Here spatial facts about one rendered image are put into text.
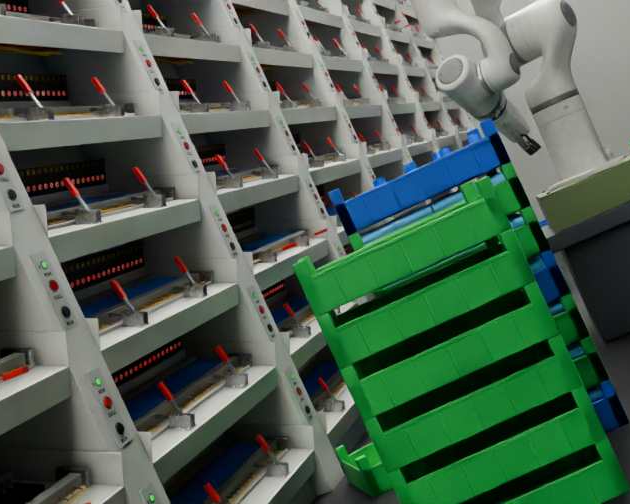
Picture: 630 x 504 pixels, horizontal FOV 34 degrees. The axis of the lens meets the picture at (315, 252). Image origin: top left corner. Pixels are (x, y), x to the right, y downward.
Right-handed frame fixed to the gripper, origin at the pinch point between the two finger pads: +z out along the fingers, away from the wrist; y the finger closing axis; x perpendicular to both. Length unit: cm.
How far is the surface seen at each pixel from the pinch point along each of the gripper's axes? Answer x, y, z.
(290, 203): 64, 37, 4
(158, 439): 65, -60, -72
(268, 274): 61, -6, -27
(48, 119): 48, -14, -100
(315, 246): 62, 18, 3
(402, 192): 12, -42, -60
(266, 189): 57, 23, -19
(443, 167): 4, -41, -57
